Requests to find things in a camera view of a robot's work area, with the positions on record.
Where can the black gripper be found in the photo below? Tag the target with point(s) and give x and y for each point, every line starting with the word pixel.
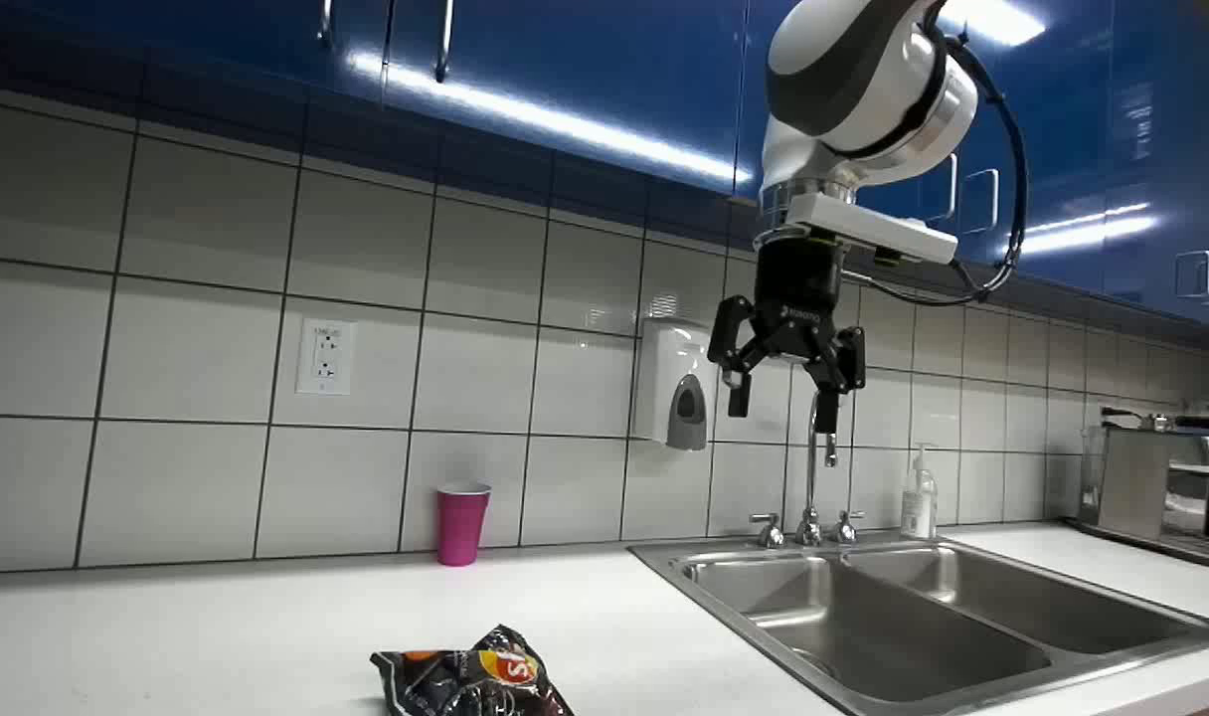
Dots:
pixel 796 283

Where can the black chips packet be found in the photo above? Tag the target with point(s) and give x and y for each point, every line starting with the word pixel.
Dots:
pixel 478 678

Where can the stainless steel double sink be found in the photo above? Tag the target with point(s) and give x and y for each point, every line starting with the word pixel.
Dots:
pixel 896 621

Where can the chrome faucet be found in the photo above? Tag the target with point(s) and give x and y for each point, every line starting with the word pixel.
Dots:
pixel 808 491

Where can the clear soap pump bottle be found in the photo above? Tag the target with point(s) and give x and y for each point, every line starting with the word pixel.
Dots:
pixel 920 504

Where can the pink plastic cup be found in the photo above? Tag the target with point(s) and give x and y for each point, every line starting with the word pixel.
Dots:
pixel 457 526

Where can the stainless steel counter appliance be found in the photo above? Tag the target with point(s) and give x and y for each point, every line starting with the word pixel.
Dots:
pixel 1142 485

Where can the white power outlet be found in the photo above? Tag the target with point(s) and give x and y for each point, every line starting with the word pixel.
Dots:
pixel 329 357

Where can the white wall soap dispenser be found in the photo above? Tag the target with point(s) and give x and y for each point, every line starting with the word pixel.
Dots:
pixel 669 385

